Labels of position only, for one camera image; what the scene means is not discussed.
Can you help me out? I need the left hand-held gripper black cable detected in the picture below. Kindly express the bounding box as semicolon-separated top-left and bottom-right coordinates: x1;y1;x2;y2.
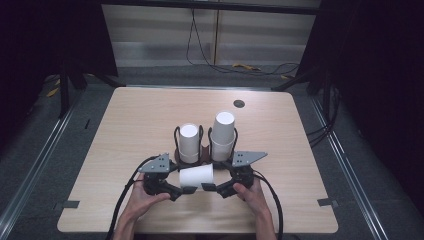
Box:
105;154;160;240

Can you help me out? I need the right hand-held gripper black cable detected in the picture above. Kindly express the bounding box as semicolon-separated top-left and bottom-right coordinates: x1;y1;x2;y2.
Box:
251;169;285;240

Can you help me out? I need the hand-held gripper black cable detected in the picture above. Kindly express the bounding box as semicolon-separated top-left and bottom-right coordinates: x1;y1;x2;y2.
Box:
251;169;285;240
105;154;160;240

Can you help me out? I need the dark curtain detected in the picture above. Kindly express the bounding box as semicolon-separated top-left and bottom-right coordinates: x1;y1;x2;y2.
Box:
0;0;118;151
296;0;424;214

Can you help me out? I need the black metal stand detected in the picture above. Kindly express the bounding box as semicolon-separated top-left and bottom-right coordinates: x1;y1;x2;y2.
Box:
57;61;126;120
270;68;323;93

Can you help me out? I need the black cable bundle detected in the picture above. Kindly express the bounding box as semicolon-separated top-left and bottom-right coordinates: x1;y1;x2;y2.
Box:
305;81;342;148

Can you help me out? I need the person's right hand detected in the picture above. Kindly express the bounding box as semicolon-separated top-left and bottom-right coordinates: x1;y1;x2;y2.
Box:
232;177;270;218

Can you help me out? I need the person's left hand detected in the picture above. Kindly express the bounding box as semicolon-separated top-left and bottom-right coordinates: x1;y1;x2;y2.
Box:
123;181;172;224

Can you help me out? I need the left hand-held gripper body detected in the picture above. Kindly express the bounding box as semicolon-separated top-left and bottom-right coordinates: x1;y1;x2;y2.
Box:
137;152;184;202

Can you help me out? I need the dark brown double cup holder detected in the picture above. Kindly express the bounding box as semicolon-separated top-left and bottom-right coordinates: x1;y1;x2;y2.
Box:
173;124;239;170

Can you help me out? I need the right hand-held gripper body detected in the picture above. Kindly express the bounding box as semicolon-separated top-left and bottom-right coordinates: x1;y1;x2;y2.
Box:
216;150;269;200

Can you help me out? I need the metal floor rail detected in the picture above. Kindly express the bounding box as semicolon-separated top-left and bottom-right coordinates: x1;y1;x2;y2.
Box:
0;99;83;232
309;95;392;240

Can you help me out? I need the grey tape piece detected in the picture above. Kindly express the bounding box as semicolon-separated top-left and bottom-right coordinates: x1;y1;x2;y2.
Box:
54;200;81;210
316;197;339;208

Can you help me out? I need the white paper cup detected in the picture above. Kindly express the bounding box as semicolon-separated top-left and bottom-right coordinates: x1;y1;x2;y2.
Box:
210;111;236;146
178;123;201;155
178;163;215;190
179;152;200;165
210;135;236;163

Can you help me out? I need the black wall cable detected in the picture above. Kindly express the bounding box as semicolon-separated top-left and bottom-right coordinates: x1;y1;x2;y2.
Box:
185;8;301;77

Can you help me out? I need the black frame beam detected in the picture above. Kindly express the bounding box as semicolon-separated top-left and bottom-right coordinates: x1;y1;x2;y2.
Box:
99;0;322;16

